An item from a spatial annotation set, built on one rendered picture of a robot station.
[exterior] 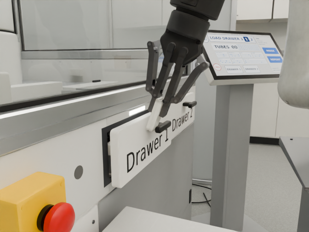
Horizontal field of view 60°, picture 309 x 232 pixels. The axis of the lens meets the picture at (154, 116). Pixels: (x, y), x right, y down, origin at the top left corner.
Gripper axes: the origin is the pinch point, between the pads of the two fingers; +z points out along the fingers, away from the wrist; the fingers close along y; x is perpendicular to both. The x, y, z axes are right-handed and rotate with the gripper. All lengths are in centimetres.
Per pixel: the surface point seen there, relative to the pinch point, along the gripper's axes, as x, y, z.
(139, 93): 3.7, -6.5, -1.5
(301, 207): 40, 45, 21
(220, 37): 93, -10, -20
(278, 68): 104, 23, -15
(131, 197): -0.6, 1.3, 20.4
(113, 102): -6.7, -6.9, -0.8
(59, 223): -31.0, 3.3, 4.8
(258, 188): 174, 53, 80
